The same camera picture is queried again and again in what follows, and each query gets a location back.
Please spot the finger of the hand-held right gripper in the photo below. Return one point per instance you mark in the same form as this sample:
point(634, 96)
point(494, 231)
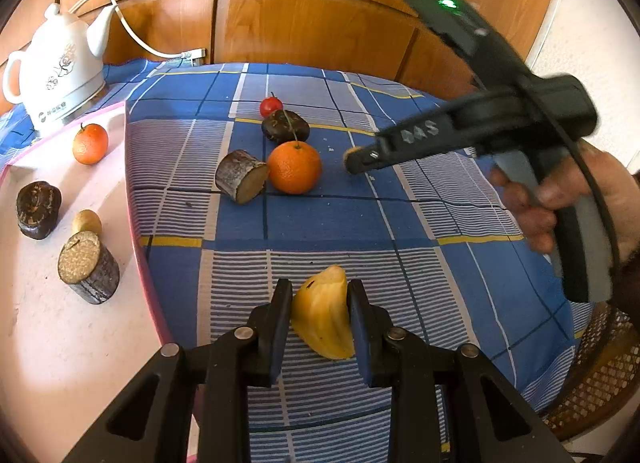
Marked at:
point(415, 140)

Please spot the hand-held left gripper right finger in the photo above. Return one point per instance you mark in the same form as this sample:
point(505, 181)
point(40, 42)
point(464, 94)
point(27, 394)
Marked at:
point(360, 333)

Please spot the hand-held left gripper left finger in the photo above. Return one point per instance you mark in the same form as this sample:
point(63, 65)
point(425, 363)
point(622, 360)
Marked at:
point(280, 333)

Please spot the yellow banana piece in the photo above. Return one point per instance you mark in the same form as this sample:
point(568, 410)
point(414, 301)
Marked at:
point(320, 313)

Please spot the large orange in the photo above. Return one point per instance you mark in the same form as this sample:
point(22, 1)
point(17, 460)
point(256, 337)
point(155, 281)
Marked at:
point(294, 168)

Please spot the dark brown round fruit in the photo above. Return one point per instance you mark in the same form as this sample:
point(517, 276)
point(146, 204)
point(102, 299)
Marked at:
point(282, 128)

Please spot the red cherry tomato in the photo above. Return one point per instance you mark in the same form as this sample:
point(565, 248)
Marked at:
point(271, 107)

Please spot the small wooden log piece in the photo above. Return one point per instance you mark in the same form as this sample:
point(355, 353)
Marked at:
point(240, 178)
point(90, 270)

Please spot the pink tray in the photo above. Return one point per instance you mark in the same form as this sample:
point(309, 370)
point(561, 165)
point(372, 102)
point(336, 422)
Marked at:
point(75, 343)

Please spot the small orange tangerine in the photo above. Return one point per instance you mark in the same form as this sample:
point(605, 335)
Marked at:
point(90, 144)

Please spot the dark carved wooden block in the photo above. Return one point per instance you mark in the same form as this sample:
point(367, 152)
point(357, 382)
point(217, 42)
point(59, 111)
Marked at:
point(37, 210)

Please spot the person's right hand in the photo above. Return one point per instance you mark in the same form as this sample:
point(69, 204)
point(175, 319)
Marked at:
point(530, 223)

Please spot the blue plaid tablecloth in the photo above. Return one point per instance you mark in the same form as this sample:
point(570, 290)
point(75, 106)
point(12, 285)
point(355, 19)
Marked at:
point(325, 223)

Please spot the wooden wardrobe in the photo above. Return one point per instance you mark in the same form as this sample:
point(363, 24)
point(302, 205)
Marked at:
point(310, 23)

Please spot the white power plug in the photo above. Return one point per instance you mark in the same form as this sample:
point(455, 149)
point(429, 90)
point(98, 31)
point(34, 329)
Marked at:
point(196, 55)

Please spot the wicker chair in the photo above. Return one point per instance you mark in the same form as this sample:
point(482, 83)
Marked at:
point(600, 383)

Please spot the white ceramic electric kettle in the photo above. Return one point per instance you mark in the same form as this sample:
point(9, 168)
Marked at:
point(55, 73)

